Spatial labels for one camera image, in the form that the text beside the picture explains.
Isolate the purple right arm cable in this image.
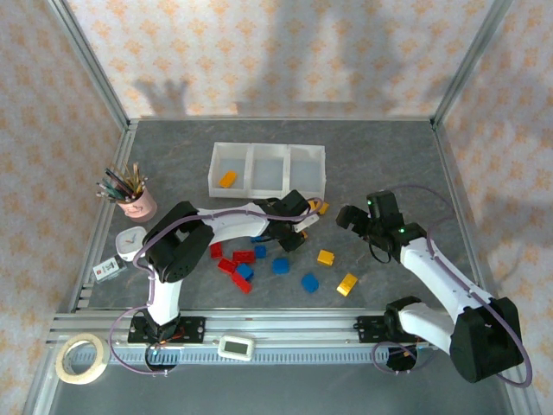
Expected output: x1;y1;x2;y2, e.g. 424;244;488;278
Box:
372;184;531;388

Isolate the beige masking tape roll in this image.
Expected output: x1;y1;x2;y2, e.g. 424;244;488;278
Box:
54;333;110;385

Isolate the aluminium side rail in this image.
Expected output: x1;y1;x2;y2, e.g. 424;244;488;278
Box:
55;120;140;313
431;123;506;313

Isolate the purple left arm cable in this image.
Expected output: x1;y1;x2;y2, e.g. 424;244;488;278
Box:
107;196;325;376

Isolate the pink cup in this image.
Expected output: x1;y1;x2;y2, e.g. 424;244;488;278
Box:
116;185;157;224

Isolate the aluminium frame bar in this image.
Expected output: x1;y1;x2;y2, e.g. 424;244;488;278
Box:
128;115;435;123

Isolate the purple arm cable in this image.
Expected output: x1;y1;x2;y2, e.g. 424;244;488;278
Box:
372;184;531;388
107;196;325;376

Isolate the grey slotted cable duct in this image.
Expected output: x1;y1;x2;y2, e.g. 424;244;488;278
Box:
68;345;433;365

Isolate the aluminium frame post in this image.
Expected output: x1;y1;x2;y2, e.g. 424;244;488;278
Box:
46;0;131;131
431;0;515;131

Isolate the white three-compartment container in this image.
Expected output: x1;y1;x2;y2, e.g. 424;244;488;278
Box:
208;142;327;200

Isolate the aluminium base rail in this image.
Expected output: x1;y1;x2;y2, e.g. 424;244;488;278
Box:
48;308;498;347

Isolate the white digital timer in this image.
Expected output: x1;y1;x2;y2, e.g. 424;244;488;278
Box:
217;335;256;362

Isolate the small black white box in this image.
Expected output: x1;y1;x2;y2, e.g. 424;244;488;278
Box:
92;257;129;284

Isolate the small white clock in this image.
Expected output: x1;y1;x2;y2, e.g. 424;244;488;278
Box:
115;227;146;260

